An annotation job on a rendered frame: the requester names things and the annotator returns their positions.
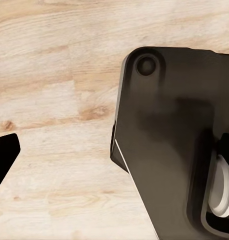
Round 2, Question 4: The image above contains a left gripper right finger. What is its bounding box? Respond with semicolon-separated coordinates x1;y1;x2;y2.
218;133;229;166

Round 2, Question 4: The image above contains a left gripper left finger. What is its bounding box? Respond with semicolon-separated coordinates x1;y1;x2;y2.
0;133;21;185

